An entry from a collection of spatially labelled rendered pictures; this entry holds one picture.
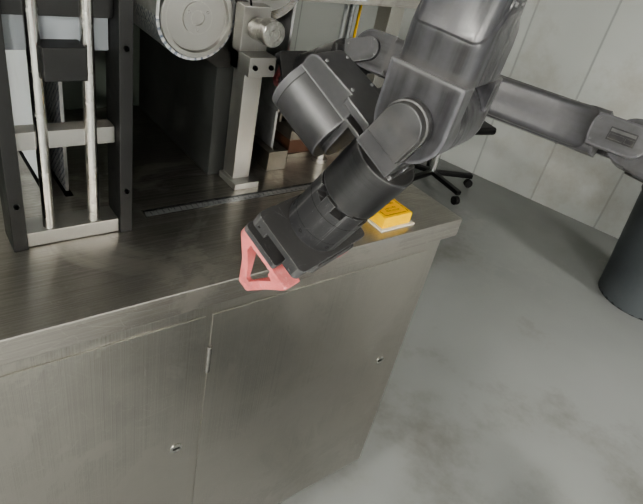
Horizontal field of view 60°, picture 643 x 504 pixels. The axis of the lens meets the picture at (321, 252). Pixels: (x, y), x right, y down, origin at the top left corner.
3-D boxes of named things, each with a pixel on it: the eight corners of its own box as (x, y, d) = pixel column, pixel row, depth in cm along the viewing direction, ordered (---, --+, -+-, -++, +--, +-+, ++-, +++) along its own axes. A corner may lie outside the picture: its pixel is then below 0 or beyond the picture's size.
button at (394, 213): (381, 230, 98) (385, 218, 97) (357, 210, 102) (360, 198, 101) (409, 223, 102) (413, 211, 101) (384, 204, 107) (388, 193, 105)
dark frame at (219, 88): (207, 175, 102) (217, 67, 91) (138, 106, 122) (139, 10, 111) (242, 170, 107) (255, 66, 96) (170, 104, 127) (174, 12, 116)
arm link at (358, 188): (399, 187, 41) (434, 169, 45) (344, 114, 41) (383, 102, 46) (345, 234, 46) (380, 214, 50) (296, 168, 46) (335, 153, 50)
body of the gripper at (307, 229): (247, 223, 49) (291, 175, 44) (317, 192, 56) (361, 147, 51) (290, 283, 48) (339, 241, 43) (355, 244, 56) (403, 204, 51)
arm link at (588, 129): (660, 135, 72) (663, 123, 63) (636, 177, 74) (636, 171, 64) (384, 40, 91) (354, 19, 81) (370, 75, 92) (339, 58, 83)
